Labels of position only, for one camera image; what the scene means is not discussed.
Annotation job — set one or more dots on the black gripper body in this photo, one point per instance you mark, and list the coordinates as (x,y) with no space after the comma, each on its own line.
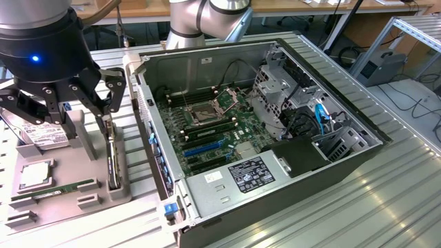
(44,51)

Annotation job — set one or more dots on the graphics card with black fan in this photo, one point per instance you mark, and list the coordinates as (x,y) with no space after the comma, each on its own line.
(114,160)

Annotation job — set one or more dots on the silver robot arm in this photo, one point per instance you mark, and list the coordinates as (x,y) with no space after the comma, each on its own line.
(192,20)

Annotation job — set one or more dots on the silver hard disk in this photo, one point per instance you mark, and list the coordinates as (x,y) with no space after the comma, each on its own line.
(44,137)

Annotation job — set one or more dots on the thin metal locking lever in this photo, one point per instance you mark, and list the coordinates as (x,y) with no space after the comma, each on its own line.
(184,99)

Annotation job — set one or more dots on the silver CPU chip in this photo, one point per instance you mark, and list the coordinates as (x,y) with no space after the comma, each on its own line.
(34,174)

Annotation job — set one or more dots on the grey parts rack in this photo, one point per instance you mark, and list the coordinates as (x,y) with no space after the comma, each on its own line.
(68,175)

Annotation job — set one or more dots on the CPU socket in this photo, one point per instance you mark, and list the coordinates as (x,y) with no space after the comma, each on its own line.
(202,113)

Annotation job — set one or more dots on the green RAM stick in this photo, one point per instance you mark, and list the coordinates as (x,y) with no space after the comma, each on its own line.
(209,133)
(50,192)

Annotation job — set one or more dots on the metal socket cover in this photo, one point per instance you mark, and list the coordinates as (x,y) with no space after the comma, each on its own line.
(225,99)

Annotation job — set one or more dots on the black expansion slot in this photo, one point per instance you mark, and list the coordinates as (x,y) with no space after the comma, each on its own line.
(206,161)
(212,167)
(200,145)

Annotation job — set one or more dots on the green motherboard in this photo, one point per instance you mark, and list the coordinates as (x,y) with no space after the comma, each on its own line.
(248,124)

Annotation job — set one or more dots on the silver chipset heatsink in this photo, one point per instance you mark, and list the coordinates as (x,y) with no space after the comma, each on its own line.
(245,150)

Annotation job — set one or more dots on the tall metal disk bay cage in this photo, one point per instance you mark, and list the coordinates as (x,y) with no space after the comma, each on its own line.
(275,85)

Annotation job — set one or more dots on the silver power supply unit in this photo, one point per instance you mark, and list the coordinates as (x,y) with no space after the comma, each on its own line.
(213,191)

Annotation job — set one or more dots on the blue case latch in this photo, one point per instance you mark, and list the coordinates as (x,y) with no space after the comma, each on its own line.
(170,209)

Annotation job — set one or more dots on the black plastic shroud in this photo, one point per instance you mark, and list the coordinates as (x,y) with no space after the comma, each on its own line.
(295,155)

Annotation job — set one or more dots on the black office chair base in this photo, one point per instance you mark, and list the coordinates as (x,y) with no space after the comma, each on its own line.
(295,20)

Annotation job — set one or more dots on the open black PC case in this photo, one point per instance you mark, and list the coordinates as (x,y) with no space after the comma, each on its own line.
(275,199)

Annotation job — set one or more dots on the low metal disk bay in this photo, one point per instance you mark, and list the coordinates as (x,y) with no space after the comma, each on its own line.
(341,147)

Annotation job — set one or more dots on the wooden desk white frame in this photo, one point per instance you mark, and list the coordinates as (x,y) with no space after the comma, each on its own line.
(144,10)
(378,7)

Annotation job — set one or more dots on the aluminium profile frame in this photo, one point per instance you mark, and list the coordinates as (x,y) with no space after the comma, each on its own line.
(413,28)

